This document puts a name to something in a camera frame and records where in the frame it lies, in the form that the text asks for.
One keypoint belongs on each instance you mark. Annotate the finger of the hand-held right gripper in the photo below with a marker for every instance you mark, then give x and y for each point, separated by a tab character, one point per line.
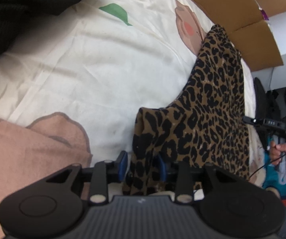
250	120

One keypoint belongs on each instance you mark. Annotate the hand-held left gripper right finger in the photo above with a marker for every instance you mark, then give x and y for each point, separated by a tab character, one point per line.
161	168

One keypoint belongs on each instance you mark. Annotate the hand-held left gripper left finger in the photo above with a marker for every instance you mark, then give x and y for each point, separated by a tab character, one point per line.
123	166

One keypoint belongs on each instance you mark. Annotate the leopard print pants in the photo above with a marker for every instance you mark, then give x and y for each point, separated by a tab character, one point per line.
207	104

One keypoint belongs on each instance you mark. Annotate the flattened brown cardboard sheet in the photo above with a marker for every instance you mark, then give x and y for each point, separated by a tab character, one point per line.
232	17

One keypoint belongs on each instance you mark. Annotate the cream bear printed blanket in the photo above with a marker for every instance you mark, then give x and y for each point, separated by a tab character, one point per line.
83	67

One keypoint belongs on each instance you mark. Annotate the black knit garment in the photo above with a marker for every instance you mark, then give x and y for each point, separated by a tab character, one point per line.
20	12

